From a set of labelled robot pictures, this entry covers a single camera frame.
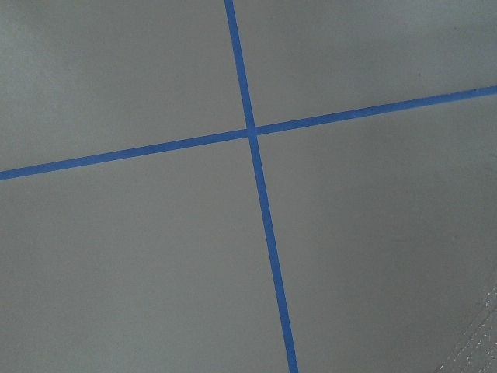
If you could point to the crossing blue tape strip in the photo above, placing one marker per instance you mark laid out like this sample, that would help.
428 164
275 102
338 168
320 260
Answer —
169 146

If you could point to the long blue tape strip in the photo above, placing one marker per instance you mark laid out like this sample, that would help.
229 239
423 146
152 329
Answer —
274 260

